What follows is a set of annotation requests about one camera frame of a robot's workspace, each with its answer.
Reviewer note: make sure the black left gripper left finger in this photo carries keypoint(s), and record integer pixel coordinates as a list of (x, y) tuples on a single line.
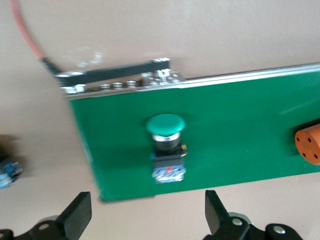
[(75, 215)]

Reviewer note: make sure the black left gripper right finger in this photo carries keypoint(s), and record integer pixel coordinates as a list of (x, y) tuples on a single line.
[(215, 215)]

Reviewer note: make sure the yellow mushroom push button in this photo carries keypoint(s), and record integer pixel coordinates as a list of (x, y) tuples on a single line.
[(10, 172)]

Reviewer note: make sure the green button with red tab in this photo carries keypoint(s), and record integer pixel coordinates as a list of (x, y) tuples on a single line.
[(165, 123)]

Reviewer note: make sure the orange 4680 cylinder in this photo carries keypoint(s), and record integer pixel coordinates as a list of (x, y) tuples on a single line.
[(310, 145)]

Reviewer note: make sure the green conveyor belt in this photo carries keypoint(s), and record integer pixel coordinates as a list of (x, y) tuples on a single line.
[(225, 112)]

